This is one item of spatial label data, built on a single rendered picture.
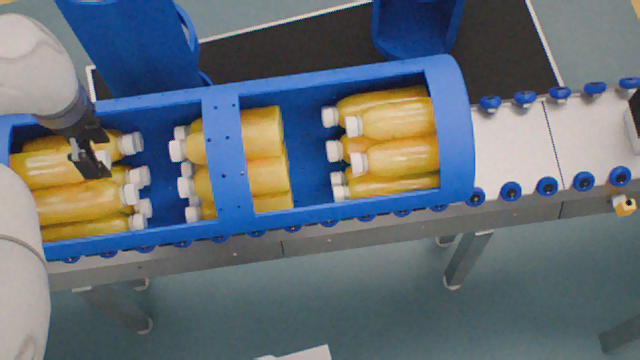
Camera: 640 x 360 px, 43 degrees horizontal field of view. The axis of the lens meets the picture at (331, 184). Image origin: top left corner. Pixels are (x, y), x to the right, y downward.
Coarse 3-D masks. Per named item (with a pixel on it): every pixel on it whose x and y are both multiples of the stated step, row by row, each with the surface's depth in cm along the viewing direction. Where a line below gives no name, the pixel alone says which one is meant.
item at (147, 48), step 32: (64, 0) 175; (128, 0) 176; (160, 0) 185; (96, 32) 186; (128, 32) 187; (160, 32) 194; (192, 32) 217; (96, 64) 207; (128, 64) 200; (160, 64) 204; (192, 64) 218; (128, 96) 218
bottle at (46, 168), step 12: (12, 156) 145; (24, 156) 145; (36, 156) 145; (48, 156) 144; (60, 156) 144; (12, 168) 144; (24, 168) 144; (36, 168) 144; (48, 168) 144; (60, 168) 144; (72, 168) 144; (24, 180) 144; (36, 180) 144; (48, 180) 145; (60, 180) 145; (72, 180) 146; (84, 180) 148
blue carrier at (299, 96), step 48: (144, 96) 149; (192, 96) 146; (240, 96) 146; (288, 96) 162; (336, 96) 164; (432, 96) 142; (0, 144) 141; (144, 144) 166; (240, 144) 140; (288, 144) 168; (144, 192) 166; (240, 192) 141; (432, 192) 147; (96, 240) 145; (144, 240) 147
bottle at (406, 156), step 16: (384, 144) 149; (400, 144) 149; (416, 144) 148; (432, 144) 148; (368, 160) 149; (384, 160) 148; (400, 160) 148; (416, 160) 148; (432, 160) 148; (384, 176) 150
